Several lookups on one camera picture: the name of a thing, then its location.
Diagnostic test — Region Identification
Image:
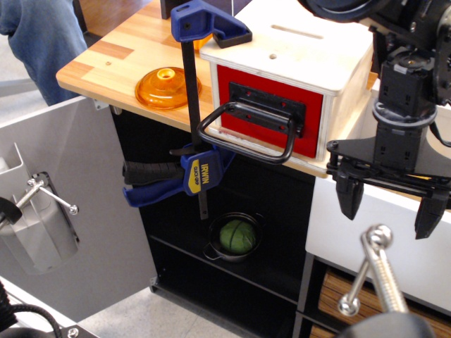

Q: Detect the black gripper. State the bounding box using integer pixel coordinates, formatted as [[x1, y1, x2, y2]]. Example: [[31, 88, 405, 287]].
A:
[[327, 137, 450, 239]]

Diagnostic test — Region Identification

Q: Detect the black metal drawer handle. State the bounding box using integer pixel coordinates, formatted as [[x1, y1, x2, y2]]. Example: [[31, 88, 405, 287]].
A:
[[197, 82, 307, 165]]

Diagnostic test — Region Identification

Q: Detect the red front wooden drawer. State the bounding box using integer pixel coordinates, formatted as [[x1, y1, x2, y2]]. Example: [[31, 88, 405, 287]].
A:
[[216, 65, 323, 158]]

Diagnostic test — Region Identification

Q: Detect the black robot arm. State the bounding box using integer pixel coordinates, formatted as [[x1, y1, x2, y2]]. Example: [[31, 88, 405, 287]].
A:
[[303, 1, 450, 239]]

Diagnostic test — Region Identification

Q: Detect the right steel clamp screw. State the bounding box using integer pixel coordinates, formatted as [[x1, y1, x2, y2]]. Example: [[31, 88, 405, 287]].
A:
[[338, 224, 409, 317]]

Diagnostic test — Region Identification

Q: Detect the steel clamp screw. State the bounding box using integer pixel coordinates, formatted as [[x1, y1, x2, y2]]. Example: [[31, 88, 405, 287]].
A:
[[338, 224, 409, 317], [1, 178, 80, 229]]

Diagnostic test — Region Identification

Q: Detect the green toy cabbage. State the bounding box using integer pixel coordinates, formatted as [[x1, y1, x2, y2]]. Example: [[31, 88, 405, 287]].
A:
[[219, 220, 257, 255]]

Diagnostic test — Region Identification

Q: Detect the small black pot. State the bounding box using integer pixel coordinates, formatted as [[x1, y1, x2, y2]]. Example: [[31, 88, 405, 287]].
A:
[[203, 212, 266, 263]]

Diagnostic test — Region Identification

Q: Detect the black shelf cabinet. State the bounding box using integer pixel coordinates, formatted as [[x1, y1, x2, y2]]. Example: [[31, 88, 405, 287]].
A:
[[111, 108, 316, 338]]

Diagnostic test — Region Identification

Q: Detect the blue Irwin bar clamp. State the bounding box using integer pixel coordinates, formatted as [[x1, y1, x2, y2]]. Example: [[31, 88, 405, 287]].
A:
[[121, 0, 254, 221]]

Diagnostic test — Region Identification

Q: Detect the orange cup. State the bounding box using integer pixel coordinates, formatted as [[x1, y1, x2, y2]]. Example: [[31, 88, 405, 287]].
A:
[[193, 34, 213, 51]]

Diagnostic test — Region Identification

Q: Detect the orange plastic lid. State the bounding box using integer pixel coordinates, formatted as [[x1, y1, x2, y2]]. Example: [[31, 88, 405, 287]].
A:
[[135, 67, 188, 111]]

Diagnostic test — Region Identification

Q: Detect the grey cabinet door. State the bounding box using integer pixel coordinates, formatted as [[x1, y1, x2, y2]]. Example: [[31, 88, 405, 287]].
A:
[[1, 97, 155, 321]]

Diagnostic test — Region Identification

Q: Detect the left steel clamp screw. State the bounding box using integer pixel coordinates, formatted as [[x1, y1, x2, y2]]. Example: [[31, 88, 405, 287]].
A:
[[1, 178, 80, 229]]

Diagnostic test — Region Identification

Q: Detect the person in blue jeans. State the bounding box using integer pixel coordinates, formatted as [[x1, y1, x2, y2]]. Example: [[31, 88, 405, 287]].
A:
[[1, 1, 87, 106]]

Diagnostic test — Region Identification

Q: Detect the grey door handle holder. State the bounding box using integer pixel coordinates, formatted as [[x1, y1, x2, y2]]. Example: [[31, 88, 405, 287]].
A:
[[1, 144, 79, 275]]

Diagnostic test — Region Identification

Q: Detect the black cable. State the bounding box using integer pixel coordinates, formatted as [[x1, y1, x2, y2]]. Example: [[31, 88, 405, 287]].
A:
[[0, 280, 64, 338]]

